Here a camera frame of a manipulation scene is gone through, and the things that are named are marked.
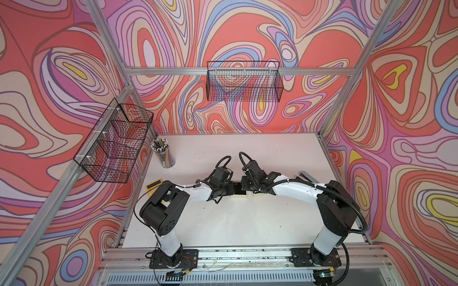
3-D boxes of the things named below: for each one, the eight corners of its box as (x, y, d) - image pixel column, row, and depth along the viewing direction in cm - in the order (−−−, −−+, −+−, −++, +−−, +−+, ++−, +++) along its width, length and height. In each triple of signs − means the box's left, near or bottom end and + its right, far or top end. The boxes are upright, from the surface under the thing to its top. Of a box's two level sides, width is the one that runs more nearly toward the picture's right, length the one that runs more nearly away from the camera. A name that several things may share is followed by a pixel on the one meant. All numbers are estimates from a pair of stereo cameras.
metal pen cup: (159, 168, 104) (149, 149, 91) (163, 156, 109) (153, 137, 96) (173, 168, 104) (165, 149, 91) (176, 156, 109) (169, 137, 96)
